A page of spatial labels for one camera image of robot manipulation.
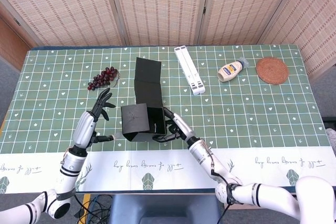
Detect white folding laptop stand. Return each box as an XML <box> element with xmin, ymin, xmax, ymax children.
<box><xmin>174</xmin><ymin>46</ymin><xmax>206</xmax><ymax>95</ymax></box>

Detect black foldable cardboard box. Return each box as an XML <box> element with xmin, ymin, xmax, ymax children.
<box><xmin>120</xmin><ymin>57</ymin><xmax>167</xmax><ymax>143</ymax></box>

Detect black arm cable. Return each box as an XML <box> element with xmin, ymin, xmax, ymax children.
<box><xmin>208</xmin><ymin>153</ymin><xmax>237</xmax><ymax>224</ymax></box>

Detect dark red grape bunch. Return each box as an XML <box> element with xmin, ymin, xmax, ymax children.
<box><xmin>87</xmin><ymin>66</ymin><xmax>121</xmax><ymax>91</ymax></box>

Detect round brown woven coaster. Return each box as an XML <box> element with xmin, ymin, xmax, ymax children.
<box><xmin>256</xmin><ymin>56</ymin><xmax>290</xmax><ymax>85</ymax></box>

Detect orange wooden door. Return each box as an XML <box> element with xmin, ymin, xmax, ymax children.
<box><xmin>0</xmin><ymin>16</ymin><xmax>31</xmax><ymax>71</ymax></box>

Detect bamboo folding screen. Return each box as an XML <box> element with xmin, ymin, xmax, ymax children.
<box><xmin>0</xmin><ymin>0</ymin><xmax>336</xmax><ymax>80</ymax></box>

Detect small black block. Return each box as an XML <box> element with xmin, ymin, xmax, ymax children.
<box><xmin>322</xmin><ymin>116</ymin><xmax>336</xmax><ymax>130</ymax></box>

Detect grey fabric bundle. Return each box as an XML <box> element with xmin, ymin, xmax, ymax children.
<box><xmin>325</xmin><ymin>128</ymin><xmax>336</xmax><ymax>154</ymax></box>

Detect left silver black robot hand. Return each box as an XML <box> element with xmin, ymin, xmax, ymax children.
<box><xmin>72</xmin><ymin>87</ymin><xmax>121</xmax><ymax>149</ymax></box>

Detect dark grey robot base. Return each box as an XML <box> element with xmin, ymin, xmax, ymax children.
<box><xmin>109</xmin><ymin>194</ymin><xmax>223</xmax><ymax>224</ymax></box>

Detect cream mayonnaise squeeze bottle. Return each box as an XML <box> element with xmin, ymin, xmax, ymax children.
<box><xmin>217</xmin><ymin>56</ymin><xmax>250</xmax><ymax>83</ymax></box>

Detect black floor cables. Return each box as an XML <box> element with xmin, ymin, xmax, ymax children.
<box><xmin>75</xmin><ymin>194</ymin><xmax>113</xmax><ymax>224</ymax></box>

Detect green checked tablecloth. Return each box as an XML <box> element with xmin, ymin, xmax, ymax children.
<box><xmin>0</xmin><ymin>44</ymin><xmax>336</xmax><ymax>193</ymax></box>

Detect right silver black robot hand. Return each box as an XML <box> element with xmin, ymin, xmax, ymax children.
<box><xmin>152</xmin><ymin>108</ymin><xmax>196</xmax><ymax>143</ymax></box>

